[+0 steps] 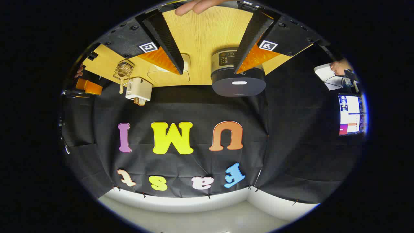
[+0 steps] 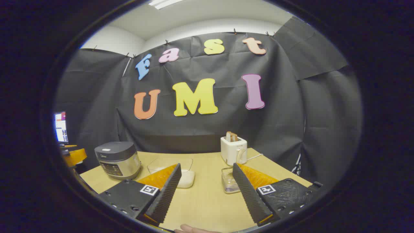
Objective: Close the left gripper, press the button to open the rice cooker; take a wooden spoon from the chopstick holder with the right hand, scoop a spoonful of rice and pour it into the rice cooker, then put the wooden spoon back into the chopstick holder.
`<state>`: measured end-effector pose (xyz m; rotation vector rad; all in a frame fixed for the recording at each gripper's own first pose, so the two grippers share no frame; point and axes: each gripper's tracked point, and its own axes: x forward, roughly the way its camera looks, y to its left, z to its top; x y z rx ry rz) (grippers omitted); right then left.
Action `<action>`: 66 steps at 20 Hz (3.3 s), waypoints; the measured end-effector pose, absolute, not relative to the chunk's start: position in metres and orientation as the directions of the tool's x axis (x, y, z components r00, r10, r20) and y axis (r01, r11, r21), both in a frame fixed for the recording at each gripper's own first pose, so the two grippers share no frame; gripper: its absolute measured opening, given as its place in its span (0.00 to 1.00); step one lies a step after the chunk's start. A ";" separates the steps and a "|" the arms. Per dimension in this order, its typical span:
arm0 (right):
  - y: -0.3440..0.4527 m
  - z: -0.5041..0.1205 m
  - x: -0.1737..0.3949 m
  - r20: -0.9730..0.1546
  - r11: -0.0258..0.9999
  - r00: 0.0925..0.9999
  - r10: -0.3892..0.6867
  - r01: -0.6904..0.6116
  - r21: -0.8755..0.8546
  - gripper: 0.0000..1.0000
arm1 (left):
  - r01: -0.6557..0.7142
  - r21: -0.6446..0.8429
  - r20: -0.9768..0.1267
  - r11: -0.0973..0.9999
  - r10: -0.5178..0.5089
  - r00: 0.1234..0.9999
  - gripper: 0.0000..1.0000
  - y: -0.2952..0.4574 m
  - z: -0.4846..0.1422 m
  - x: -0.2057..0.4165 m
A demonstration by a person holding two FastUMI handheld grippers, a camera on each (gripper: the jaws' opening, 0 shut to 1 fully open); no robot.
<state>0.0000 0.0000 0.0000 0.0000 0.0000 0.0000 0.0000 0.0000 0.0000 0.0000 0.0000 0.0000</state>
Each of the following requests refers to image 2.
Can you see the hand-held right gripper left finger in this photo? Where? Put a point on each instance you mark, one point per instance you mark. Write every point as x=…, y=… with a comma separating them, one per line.
x=166, y=197

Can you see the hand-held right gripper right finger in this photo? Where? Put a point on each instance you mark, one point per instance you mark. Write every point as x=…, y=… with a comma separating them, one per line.
x=249, y=194

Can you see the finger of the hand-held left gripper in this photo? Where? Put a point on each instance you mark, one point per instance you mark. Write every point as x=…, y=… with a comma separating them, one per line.
x=76, y=157

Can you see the clear chopstick holder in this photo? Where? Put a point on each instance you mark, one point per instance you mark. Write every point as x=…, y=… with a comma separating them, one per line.
x=229, y=181

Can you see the clear plastic rice container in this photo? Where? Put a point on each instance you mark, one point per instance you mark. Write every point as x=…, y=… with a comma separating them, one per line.
x=186, y=176

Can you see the silver black rice cooker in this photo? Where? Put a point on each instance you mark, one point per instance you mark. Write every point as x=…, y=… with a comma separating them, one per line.
x=118, y=160

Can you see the computer monitor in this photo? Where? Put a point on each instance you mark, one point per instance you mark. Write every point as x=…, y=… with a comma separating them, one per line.
x=61, y=127

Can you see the white toaster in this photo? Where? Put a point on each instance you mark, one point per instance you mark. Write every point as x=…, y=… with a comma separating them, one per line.
x=230, y=152

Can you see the brown bread slice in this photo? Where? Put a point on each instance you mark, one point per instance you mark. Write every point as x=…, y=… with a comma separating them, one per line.
x=234, y=137

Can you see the pale bread slice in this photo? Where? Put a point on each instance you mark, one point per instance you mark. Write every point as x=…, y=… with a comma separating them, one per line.
x=228, y=137

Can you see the black backdrop cloth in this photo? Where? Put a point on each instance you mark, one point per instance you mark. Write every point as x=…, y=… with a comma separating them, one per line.
x=210, y=129

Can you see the ceiling light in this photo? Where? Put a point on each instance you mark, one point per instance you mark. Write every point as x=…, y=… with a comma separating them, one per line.
x=163, y=3

